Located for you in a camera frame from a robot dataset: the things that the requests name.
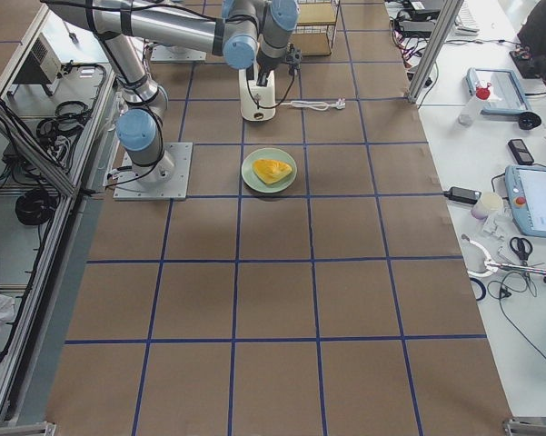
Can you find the white curved bracket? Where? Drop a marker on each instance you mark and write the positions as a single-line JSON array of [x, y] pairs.
[[486, 266]]

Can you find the black round lid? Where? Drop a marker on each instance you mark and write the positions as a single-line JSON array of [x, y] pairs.
[[528, 121]]

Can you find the wire shelf with wooden boards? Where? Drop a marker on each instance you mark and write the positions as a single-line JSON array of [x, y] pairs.
[[316, 27]]

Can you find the clear bottle red cap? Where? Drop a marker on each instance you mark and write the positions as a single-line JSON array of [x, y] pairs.
[[473, 108]]

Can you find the aluminium frame post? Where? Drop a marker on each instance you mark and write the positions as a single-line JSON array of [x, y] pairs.
[[445, 22]]

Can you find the far blue teach pendant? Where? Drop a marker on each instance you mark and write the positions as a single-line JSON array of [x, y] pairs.
[[507, 96]]

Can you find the blue tape roll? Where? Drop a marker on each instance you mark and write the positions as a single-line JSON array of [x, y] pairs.
[[481, 293]]

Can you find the black power brick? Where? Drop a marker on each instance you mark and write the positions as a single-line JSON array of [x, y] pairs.
[[462, 195]]

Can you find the near blue teach pendant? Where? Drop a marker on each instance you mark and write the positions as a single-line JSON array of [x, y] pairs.
[[525, 188]]

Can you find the blue teach pendant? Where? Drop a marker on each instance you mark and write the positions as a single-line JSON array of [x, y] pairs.
[[507, 96], [525, 188]]

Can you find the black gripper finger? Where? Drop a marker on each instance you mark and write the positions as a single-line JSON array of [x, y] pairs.
[[262, 79]]

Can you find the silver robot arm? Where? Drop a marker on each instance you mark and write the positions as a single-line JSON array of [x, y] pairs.
[[252, 37]]

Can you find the black handled scissors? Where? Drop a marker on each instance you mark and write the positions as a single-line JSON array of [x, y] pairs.
[[522, 248]]

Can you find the triangular golden bread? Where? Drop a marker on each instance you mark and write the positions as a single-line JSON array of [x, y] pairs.
[[271, 171]]

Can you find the light green plate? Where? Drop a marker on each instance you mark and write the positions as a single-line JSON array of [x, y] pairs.
[[255, 182]]

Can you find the white toaster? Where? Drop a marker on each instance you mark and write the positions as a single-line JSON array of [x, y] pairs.
[[257, 101]]

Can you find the black phone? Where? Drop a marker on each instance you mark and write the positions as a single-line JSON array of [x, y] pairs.
[[520, 152]]

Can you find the white paper cup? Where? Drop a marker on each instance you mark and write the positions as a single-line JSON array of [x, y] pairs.
[[487, 204]]

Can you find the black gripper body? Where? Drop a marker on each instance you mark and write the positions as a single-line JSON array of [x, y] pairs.
[[266, 63]]

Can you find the grey electronics box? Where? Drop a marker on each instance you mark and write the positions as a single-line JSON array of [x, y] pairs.
[[41, 67]]

